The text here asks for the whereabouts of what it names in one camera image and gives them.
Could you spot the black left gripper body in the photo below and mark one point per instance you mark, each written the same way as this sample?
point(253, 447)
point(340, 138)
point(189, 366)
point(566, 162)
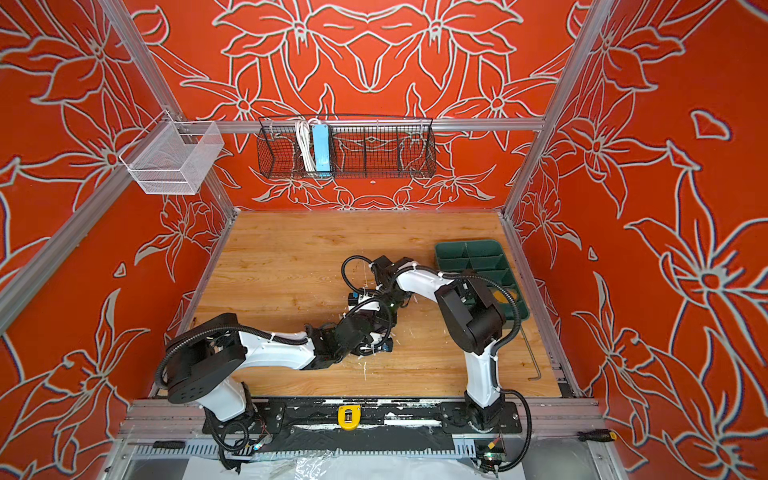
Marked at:
point(342, 356)

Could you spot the metal hex key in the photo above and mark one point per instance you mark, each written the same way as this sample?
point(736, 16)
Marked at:
point(538, 373)

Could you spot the clear plastic wall bin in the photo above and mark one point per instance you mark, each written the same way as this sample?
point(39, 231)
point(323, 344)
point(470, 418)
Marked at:
point(169, 162)

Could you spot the black wire wall basket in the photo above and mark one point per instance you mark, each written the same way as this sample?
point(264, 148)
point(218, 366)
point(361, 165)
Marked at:
point(361, 147)

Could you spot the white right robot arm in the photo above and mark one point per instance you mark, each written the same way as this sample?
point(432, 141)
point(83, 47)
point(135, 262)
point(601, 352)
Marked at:
point(479, 314)

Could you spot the light blue box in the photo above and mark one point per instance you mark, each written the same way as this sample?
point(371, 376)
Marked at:
point(321, 144)

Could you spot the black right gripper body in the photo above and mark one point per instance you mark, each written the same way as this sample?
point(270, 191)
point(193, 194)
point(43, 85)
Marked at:
point(387, 307)

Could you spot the green plastic divider tray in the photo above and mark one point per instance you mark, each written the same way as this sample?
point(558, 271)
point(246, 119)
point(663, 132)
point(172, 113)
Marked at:
point(486, 257)

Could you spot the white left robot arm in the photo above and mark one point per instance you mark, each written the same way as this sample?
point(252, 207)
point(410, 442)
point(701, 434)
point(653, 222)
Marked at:
point(199, 365)

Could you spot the green striped sock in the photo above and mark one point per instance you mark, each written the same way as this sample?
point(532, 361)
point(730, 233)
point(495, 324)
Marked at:
point(500, 297)

